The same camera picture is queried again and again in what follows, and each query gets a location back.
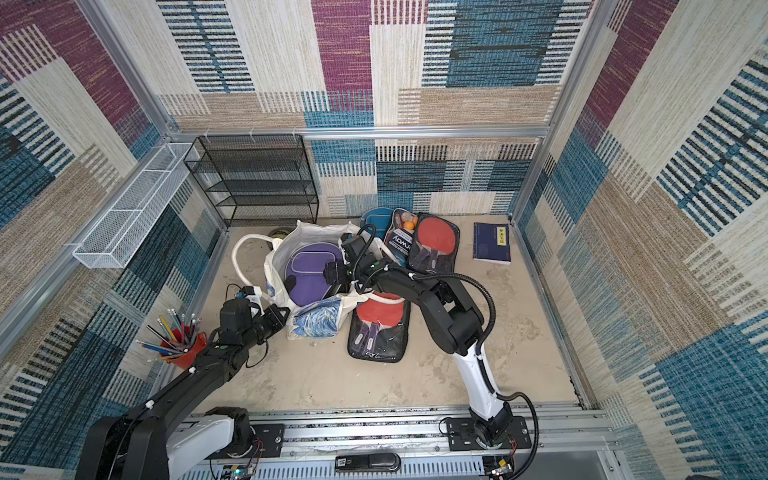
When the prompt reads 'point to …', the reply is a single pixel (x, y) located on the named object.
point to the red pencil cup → (182, 344)
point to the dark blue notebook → (491, 243)
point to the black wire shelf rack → (256, 179)
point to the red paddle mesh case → (435, 244)
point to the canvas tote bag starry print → (319, 320)
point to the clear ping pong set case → (401, 233)
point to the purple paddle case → (307, 264)
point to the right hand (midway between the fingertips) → (343, 272)
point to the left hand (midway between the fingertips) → (291, 309)
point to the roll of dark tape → (281, 232)
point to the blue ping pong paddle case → (380, 217)
